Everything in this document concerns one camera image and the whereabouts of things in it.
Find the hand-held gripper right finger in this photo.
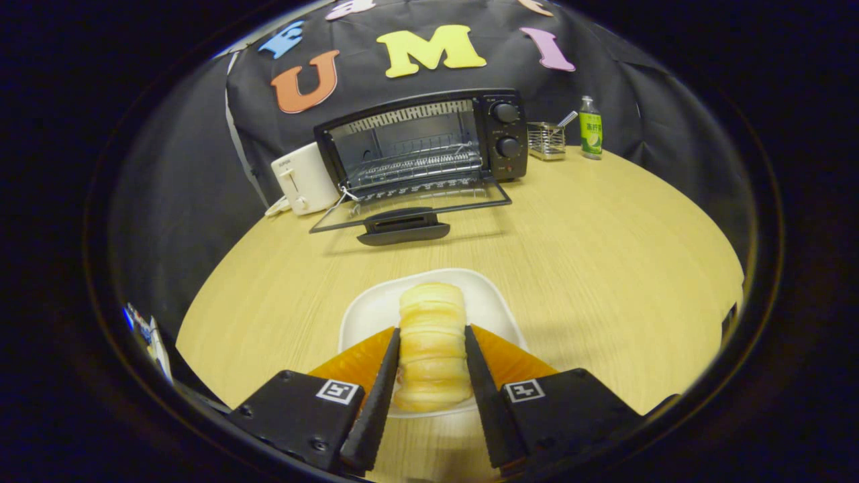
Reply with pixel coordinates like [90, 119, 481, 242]
[465, 325, 642, 474]

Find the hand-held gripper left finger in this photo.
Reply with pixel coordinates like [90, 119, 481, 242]
[232, 327, 401, 474]

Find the golden bread roll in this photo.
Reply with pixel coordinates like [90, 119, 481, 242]
[393, 282, 474, 413]

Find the black toaster oven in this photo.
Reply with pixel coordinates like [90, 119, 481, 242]
[310, 89, 529, 247]

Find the white pop-up toaster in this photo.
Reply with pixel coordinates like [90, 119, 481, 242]
[270, 142, 341, 217]

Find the white plate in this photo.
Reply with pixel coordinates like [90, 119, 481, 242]
[338, 268, 527, 420]

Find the green label drink bottle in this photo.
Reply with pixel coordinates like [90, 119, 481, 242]
[579, 95, 603, 160]

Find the metal wire utensil holder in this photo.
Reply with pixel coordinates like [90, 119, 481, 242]
[527, 121, 566, 162]

